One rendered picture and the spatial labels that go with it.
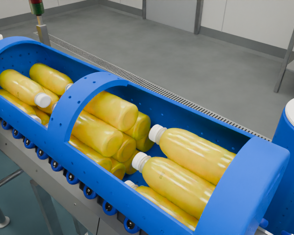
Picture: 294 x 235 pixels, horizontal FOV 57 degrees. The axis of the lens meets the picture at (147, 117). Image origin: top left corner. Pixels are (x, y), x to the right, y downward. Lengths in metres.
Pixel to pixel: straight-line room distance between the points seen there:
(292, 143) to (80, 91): 0.67
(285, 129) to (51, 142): 0.71
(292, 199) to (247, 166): 0.64
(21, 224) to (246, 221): 1.68
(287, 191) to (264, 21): 3.23
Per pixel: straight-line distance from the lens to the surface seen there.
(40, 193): 1.32
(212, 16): 4.47
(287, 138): 0.98
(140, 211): 0.53
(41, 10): 1.52
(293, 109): 1.02
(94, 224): 0.81
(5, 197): 2.16
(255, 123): 2.72
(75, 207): 0.85
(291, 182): 1.05
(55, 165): 0.85
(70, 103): 0.64
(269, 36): 4.11
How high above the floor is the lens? 1.55
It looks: 37 degrees down
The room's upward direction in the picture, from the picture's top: straight up
